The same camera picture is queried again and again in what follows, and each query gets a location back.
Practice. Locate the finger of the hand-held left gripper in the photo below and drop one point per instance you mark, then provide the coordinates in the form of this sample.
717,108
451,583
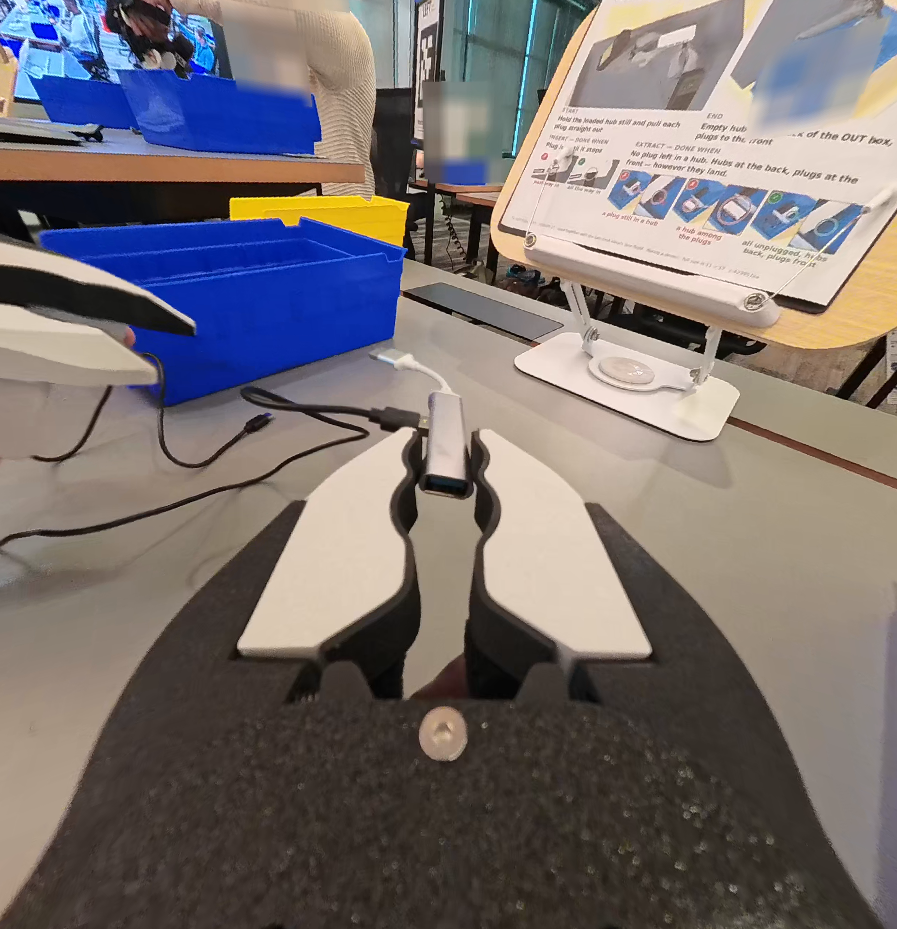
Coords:
56,261
41,348

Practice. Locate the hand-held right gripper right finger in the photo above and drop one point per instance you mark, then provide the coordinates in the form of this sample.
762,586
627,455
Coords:
557,566

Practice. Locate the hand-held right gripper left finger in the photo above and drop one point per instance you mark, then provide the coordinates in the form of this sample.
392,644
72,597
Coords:
325,566

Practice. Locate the blue plastic bin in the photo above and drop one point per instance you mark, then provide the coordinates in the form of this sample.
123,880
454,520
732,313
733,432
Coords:
274,305
216,120
78,101

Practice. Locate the person's left hand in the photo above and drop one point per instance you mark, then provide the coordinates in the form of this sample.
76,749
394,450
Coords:
131,340

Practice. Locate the grey background desk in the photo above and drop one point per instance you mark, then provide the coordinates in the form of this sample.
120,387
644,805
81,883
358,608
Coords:
201,165

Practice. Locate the wooden book stand white base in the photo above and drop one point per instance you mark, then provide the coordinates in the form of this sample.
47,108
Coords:
637,392

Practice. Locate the computer monitor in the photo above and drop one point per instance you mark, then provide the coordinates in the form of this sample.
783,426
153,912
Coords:
56,43

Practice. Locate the yellow plastic bin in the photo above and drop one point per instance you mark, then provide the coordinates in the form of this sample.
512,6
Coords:
361,214

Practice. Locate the printed instruction sheet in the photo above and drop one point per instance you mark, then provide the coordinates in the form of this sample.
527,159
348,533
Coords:
709,189

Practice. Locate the black white sign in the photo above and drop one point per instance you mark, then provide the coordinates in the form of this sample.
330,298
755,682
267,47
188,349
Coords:
428,36

